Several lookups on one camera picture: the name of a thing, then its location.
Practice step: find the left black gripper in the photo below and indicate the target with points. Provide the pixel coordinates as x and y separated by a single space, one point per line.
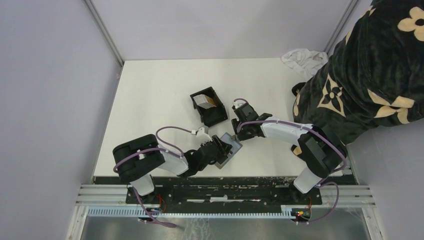
223 148

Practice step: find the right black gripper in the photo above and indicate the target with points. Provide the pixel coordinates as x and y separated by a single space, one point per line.
235 122

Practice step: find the grey leather card holder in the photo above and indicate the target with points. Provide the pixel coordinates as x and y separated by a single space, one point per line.
230 147

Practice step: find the black plastic card box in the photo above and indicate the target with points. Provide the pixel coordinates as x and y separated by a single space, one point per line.
210 108

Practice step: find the stack of credit cards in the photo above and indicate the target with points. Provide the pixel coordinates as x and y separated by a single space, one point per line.
204 101

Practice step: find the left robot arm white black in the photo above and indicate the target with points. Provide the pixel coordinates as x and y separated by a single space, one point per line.
135 159

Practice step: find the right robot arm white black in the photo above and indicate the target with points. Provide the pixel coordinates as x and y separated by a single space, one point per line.
321 150

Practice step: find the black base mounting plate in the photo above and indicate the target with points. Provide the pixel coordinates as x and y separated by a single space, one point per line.
229 195

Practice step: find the white crumpled cloth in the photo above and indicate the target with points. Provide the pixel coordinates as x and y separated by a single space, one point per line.
305 62

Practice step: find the black floral plush blanket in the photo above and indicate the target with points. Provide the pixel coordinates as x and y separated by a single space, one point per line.
375 76

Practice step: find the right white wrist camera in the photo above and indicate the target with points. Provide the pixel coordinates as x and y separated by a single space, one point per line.
237 104

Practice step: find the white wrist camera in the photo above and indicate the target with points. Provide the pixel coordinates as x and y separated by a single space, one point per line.
202 133
237 104

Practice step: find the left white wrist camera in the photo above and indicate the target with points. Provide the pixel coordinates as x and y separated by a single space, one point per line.
202 133

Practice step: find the grey slotted cable duct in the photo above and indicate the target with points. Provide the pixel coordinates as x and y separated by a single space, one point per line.
138 212

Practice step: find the aluminium frame rail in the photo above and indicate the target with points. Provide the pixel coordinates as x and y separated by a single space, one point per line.
347 193

